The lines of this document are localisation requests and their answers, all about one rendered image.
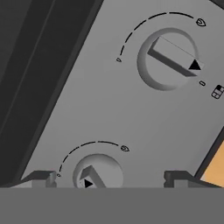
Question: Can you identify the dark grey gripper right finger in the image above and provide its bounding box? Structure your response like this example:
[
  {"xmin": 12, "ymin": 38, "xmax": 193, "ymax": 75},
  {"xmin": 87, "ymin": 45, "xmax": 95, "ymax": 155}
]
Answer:
[{"xmin": 163, "ymin": 171, "xmax": 217, "ymax": 189}]

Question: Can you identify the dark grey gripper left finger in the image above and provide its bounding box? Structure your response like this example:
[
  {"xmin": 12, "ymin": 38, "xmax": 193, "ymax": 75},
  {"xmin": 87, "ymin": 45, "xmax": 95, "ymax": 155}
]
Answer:
[{"xmin": 10, "ymin": 170, "xmax": 58, "ymax": 189}]

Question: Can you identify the grey round stove knob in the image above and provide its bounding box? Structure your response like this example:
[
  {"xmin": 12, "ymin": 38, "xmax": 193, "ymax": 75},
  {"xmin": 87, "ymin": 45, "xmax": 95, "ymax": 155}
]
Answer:
[
  {"xmin": 72, "ymin": 153, "xmax": 124, "ymax": 189},
  {"xmin": 136, "ymin": 27, "xmax": 203, "ymax": 92}
]

